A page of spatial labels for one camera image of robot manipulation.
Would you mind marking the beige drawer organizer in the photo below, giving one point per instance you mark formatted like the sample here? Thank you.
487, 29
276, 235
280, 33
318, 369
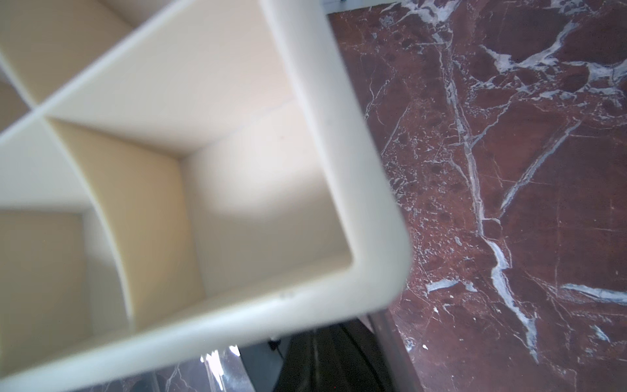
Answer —
178, 177

